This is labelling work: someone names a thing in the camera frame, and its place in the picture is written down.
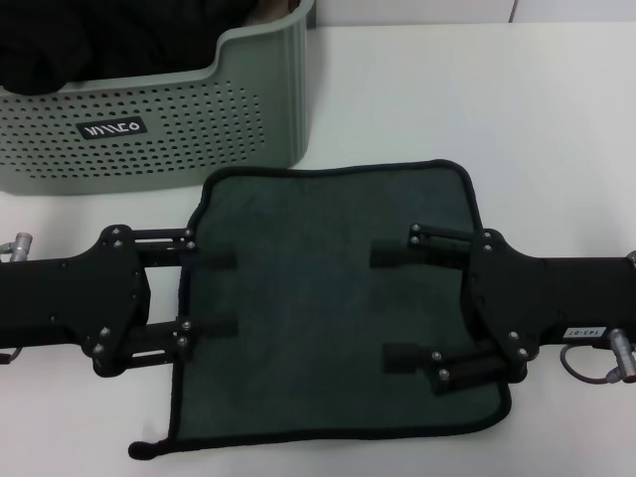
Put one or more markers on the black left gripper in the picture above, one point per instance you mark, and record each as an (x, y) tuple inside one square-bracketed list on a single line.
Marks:
[(74, 298)]

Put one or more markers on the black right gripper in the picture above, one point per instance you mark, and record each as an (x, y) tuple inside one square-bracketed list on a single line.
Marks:
[(536, 298)]

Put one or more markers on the green and yellow towel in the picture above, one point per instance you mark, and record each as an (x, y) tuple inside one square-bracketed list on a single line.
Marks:
[(308, 298)]

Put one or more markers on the sage green perforated storage box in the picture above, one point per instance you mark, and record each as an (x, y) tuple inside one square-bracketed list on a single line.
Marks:
[(199, 124)]

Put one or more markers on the black cloth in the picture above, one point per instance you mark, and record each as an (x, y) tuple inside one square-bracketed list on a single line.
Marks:
[(99, 40)]

